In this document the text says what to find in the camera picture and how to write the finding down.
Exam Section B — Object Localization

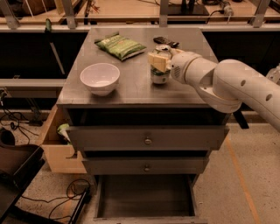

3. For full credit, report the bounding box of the green 7up soda can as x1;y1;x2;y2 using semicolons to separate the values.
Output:
150;44;172;86

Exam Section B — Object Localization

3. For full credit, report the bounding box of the light wooden drawer box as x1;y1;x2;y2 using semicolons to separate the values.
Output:
37;105;86;173

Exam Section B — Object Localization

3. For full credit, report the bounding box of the black floor cable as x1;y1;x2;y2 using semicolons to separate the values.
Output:
20;178;91;221

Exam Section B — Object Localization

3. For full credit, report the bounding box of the white robot part at right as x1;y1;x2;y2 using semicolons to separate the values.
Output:
266;65;280;85

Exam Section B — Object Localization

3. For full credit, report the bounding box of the green bag in wooden box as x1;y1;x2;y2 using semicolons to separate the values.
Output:
57;123;71;144

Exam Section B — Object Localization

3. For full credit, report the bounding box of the black cart on left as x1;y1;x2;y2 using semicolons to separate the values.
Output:
0;128;48;224

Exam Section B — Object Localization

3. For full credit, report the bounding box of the white bowl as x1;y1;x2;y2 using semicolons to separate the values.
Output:
80;63;120;96

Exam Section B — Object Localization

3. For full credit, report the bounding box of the grey middle drawer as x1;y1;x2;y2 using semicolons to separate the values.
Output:
82;157;209;175

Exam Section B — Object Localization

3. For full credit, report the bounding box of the black snack bar wrapper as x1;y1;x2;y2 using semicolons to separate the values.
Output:
153;37;179;48

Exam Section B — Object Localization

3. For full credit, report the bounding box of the green chip bag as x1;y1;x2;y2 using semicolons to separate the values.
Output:
94;32;146;61

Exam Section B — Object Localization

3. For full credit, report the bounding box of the grey open bottom drawer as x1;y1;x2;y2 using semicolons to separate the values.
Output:
94;174;207;224

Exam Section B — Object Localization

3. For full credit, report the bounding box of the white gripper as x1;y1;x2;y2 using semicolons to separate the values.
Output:
148;48;201;85

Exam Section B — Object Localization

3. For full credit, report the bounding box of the grey drawer cabinet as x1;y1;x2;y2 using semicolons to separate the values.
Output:
57;27;229;161

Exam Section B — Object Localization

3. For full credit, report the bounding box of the grey top drawer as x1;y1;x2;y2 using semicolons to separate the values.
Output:
66;126;229;152

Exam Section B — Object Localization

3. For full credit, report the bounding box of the metal railing frame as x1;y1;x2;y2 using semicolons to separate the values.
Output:
0;0;280;31

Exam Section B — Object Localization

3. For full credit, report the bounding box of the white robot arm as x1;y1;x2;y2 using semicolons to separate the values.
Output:
148;49;280;130

